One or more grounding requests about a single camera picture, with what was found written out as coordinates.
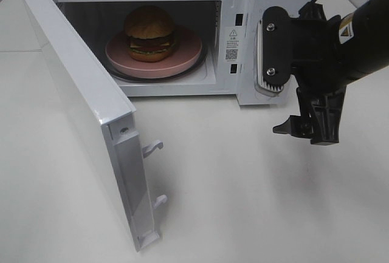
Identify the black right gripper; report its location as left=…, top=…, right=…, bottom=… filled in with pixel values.
left=272, top=1, right=346, bottom=145

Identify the pink round plate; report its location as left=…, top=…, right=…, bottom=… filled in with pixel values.
left=105, top=26, right=205, bottom=80

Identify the burger with sesame-free bun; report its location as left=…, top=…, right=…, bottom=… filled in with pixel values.
left=123, top=5, right=177, bottom=63

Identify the white microwave door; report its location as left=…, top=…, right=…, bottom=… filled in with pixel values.
left=23, top=0, right=167, bottom=250

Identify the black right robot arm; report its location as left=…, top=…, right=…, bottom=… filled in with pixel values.
left=273, top=0, right=388, bottom=145

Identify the glass microwave turntable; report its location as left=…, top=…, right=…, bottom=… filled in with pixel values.
left=105, top=44, right=208, bottom=80

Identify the white microwave oven body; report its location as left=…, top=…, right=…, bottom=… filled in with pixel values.
left=24, top=0, right=309, bottom=115

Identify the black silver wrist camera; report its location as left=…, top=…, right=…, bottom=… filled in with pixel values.
left=255, top=6, right=292, bottom=97

